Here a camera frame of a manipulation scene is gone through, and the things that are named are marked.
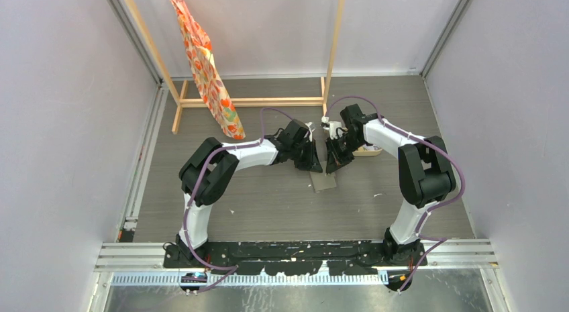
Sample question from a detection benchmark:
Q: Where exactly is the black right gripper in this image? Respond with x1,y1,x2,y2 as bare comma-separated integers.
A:
325,134,364,174

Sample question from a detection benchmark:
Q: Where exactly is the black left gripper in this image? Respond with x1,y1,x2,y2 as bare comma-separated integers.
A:
290,139,323,174

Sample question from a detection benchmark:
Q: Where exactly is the grey card holder wallet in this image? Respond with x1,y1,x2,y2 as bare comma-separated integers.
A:
309,172,337,193

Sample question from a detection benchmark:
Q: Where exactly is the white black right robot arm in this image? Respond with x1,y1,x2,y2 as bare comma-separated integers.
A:
321,104,456,266

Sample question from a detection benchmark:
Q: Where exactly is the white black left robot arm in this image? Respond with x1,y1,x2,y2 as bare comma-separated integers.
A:
176,119,323,268

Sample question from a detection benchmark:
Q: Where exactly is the cream oval tray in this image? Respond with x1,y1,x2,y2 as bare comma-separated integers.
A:
353,144,382,156

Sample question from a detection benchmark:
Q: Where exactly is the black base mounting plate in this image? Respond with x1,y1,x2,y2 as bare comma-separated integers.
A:
163,240,425,276

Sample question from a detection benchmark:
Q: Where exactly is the floral fabric bag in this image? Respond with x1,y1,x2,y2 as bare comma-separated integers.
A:
170,0,246,140

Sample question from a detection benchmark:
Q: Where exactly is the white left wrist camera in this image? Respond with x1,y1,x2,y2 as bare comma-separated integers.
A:
305,121,316,141

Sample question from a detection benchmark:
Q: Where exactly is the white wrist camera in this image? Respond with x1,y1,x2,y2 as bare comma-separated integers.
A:
305,121,316,141
321,116,344,140

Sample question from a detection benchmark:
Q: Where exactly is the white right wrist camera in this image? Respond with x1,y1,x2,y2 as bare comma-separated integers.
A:
321,116,344,140

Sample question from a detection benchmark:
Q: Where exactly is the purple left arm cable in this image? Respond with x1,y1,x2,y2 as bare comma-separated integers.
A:
182,107,295,294

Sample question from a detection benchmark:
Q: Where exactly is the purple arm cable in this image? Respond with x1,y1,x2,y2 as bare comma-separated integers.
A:
324,95,467,293
182,107,295,294

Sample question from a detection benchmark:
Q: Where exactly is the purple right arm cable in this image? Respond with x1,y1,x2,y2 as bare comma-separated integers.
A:
324,95,467,293

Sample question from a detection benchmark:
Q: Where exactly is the wooden rack frame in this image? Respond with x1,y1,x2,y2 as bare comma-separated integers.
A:
123,0,345,134

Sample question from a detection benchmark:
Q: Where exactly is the aluminium front rail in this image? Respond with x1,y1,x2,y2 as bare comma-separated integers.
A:
95,239,499,275

